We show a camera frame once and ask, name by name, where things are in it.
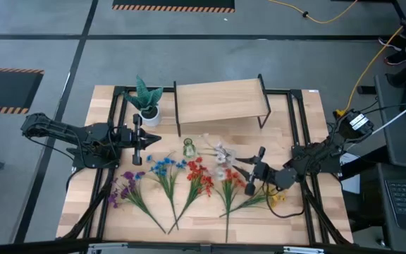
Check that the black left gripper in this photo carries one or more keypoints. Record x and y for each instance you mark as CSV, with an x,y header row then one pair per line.
x,y
136,139

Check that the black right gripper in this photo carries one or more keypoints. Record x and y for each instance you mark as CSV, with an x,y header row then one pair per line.
x,y
261,173

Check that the orange-red artificial flower bunch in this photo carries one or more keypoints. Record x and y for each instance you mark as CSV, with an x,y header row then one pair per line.
x,y
232,177

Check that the white artificial flower bunch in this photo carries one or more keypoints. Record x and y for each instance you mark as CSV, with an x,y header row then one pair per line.
x,y
220,158

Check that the blue artificial flower bunch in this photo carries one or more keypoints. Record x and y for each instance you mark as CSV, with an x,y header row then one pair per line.
x,y
164,166

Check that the green glass vase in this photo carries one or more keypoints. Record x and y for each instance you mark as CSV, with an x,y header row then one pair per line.
x,y
189,150

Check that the yellow artificial flower bunch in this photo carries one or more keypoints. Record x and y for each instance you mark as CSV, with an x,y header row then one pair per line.
x,y
277,199

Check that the purple artificial flower bunch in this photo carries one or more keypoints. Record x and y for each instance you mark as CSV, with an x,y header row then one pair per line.
x,y
129,183

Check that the red artificial flower bunch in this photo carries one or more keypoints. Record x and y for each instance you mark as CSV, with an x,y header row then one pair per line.
x,y
197,173

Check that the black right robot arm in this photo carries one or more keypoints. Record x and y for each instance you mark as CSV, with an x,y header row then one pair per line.
x,y
315,157

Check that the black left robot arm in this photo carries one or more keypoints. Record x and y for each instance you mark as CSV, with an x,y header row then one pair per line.
x,y
62,130

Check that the wooden shelf with black legs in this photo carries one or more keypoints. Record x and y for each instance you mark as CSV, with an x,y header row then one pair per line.
x,y
220,100

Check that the green plant in white pot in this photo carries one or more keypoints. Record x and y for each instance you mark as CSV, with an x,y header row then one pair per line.
x,y
144,95

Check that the black crossbar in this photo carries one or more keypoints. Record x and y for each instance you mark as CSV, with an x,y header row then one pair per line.
x,y
189,247

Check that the white paper sheet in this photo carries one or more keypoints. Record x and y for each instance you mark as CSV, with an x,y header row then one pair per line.
x,y
352,185

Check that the black mat with hazard stripes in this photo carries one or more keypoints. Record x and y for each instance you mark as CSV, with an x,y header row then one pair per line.
x,y
5,90
171,3

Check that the black desk foot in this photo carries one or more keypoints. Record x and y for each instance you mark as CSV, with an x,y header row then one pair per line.
x,y
365,90

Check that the thin white rod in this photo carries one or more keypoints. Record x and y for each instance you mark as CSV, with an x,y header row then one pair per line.
x,y
400,114

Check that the person's shoe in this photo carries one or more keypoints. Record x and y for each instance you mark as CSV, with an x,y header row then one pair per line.
x,y
397,58
391,44

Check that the black aluminium table frame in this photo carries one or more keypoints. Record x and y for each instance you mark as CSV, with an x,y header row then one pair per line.
x,y
119,90

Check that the silver metal bracket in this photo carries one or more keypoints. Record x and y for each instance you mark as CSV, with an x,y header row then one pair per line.
x,y
303,250
108,247

